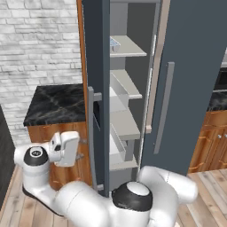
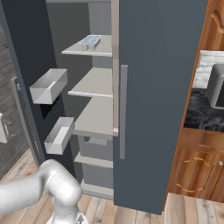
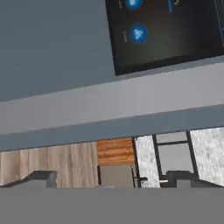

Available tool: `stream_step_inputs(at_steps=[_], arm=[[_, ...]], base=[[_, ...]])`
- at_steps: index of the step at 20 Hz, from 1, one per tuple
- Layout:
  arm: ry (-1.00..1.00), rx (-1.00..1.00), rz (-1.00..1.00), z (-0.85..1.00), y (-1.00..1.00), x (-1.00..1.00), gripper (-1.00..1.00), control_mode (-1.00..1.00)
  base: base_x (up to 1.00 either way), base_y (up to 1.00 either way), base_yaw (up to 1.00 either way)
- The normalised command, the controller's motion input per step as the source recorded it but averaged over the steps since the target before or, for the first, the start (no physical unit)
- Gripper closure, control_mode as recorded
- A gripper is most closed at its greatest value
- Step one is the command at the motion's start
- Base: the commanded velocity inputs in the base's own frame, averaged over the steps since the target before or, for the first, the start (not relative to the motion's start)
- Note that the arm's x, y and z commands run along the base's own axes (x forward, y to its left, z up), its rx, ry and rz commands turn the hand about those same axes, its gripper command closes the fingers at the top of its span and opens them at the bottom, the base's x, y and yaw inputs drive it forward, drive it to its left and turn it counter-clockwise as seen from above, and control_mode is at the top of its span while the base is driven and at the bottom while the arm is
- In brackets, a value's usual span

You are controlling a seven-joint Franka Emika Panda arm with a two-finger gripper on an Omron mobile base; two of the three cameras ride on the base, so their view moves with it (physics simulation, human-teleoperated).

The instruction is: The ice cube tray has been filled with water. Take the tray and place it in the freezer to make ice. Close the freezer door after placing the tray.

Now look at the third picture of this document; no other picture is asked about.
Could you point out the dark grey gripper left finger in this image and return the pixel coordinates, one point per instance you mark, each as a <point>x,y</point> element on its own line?
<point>43,178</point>

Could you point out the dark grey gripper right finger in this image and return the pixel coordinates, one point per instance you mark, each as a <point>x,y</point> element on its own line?
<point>180,179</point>

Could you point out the beige cupboard door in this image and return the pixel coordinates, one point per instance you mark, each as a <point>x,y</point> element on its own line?
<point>116,175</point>

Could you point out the grey fridge door with screen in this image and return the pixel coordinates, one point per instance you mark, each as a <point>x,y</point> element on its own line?
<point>52,43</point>

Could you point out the black framed grey window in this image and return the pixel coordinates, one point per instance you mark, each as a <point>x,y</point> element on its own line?
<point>174,154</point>

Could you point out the orange wooden cupboard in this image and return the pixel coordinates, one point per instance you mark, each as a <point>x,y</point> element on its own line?
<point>115,151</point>

